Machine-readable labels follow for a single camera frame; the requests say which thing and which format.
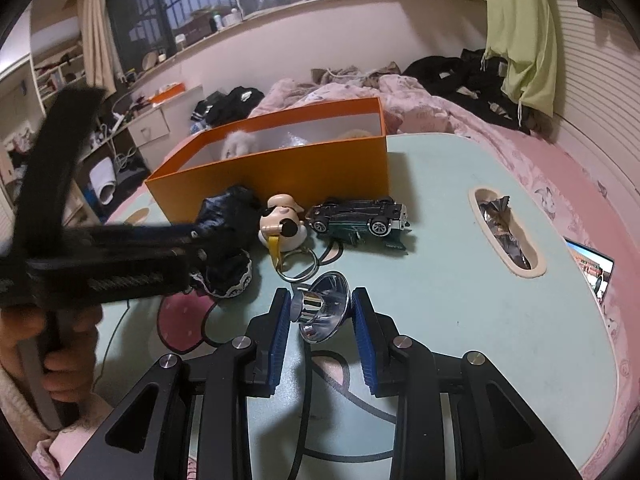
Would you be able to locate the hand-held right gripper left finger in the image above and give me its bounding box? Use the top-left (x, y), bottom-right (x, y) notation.
top-left (62, 287), bottom-right (292, 480)

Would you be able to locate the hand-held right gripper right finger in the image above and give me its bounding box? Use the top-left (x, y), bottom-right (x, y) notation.
top-left (350, 287), bottom-right (583, 480)

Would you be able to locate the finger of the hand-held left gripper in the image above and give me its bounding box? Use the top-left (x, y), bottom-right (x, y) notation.
top-left (189, 220), bottom-right (241, 288)

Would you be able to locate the dark lace-trimmed cloth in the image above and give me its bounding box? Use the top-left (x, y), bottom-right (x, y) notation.
top-left (192, 185), bottom-right (263, 303)

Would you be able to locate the chrome reflector cup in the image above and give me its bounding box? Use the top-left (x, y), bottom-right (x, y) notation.
top-left (292, 271), bottom-right (351, 345)

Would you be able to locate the dog figure keychain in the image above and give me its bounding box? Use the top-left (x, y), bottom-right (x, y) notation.
top-left (257, 194), bottom-right (346, 283)

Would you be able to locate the white fluffy pompom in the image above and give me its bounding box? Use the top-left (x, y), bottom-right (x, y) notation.
top-left (222, 130), bottom-right (261, 158)

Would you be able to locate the orange cardboard box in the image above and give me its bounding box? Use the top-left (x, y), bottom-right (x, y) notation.
top-left (145, 97), bottom-right (390, 226)

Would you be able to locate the green toy car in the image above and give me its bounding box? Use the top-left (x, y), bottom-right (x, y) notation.
top-left (305, 196), bottom-right (416, 256)

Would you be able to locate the mint cartoon desktop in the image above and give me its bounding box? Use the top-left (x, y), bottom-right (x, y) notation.
top-left (92, 132), bottom-right (621, 471)

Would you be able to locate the person's left hand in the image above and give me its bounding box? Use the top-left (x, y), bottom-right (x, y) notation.
top-left (0, 307), bottom-right (103, 405)

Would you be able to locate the white drawer cabinet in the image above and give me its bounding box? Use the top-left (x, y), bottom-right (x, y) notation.
top-left (125, 85), bottom-right (205, 161)

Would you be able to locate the small black clothes pile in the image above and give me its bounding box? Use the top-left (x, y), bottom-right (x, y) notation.
top-left (190, 86), bottom-right (265, 126)

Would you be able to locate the small orange box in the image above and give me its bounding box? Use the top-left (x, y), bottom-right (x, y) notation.
top-left (150, 82), bottom-right (187, 105)

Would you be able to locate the foil wrapper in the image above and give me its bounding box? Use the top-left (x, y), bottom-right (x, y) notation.
top-left (477, 195), bottom-right (533, 268)

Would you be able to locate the pink floral blanket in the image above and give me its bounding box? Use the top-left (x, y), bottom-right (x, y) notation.
top-left (247, 72), bottom-right (481, 136)

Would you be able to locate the beige curtain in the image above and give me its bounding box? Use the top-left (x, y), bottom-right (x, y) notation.
top-left (80, 0), bottom-right (123, 93)

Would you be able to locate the beige garment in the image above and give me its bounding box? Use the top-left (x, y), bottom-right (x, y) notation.
top-left (311, 62), bottom-right (401, 88)

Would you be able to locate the smartphone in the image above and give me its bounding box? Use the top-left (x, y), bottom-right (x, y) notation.
top-left (565, 237), bottom-right (615, 306)

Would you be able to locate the large black clothes pile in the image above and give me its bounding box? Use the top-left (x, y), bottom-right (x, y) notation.
top-left (402, 50), bottom-right (533, 133)

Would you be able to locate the green hanging garment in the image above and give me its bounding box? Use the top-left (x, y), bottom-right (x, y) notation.
top-left (482, 0), bottom-right (558, 116)

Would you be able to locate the white wall shelf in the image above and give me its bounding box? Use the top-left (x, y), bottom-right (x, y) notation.
top-left (30, 45), bottom-right (86, 106)

